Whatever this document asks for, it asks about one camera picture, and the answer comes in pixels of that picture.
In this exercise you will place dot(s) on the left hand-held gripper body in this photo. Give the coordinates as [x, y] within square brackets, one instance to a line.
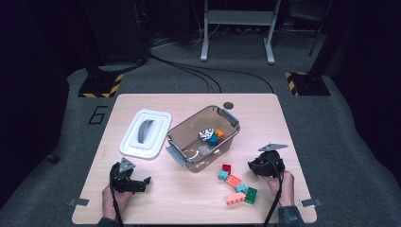
[119, 181]

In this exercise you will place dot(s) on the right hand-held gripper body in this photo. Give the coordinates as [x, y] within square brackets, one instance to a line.
[271, 164]

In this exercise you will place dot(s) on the teal toy block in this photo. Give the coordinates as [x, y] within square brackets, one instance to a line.
[223, 175]
[241, 188]

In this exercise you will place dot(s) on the coral toy block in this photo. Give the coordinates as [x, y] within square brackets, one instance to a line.
[234, 181]

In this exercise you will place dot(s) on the green toy block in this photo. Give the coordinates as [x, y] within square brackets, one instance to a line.
[251, 195]

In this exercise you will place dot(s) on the red toy block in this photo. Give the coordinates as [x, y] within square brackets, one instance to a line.
[226, 168]

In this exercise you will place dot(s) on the pink toy block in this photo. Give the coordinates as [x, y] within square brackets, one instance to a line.
[235, 199]

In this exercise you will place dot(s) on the orange toy block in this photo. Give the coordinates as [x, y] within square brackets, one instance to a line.
[219, 133]

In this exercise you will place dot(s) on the blue toy block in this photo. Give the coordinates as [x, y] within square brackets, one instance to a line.
[213, 140]

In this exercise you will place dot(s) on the white toy car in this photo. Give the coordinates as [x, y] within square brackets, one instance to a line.
[206, 134]

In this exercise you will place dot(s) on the clear brown storage box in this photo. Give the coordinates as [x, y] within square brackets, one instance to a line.
[189, 132]

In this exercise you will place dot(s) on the person's left hand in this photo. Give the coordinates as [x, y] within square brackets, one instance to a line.
[110, 203]

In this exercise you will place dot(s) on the person's right hand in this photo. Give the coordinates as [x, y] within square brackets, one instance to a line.
[285, 189]

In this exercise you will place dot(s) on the grey tape strip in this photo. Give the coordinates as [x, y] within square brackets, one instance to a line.
[310, 202]
[78, 202]

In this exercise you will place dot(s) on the dark round table grommet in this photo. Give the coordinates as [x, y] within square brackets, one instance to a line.
[227, 104]

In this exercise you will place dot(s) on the black yellow striped stand base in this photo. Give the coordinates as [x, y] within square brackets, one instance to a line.
[309, 84]
[101, 86]

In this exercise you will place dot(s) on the dark metal stand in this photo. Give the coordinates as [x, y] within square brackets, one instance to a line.
[317, 36]

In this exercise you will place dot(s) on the white metal stand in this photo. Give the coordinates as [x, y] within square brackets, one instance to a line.
[239, 17]

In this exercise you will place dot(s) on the black equipment cabinet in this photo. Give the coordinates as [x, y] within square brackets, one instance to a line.
[119, 31]

